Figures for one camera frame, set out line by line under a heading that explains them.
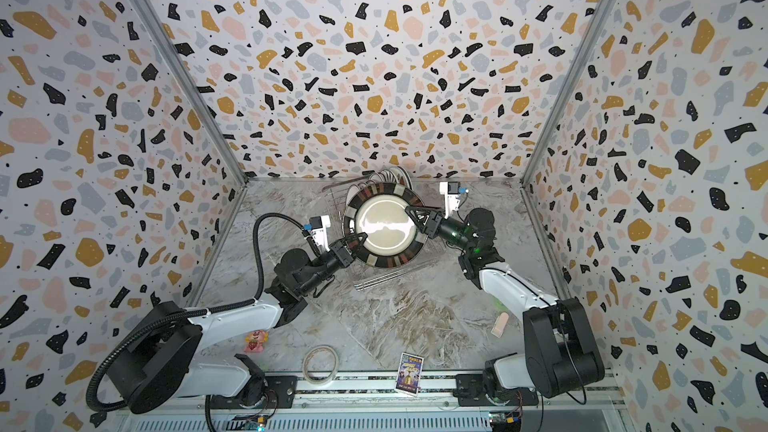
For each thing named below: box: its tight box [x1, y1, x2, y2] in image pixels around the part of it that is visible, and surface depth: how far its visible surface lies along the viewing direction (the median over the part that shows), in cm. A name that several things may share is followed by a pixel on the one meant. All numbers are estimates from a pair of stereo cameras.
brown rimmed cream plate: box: [343, 182, 427, 269], surface depth 78 cm
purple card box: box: [395, 352, 424, 397], surface depth 77 cm
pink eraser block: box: [490, 312, 509, 338], surface depth 85 cm
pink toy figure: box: [244, 330, 269, 353], surface depth 80 cm
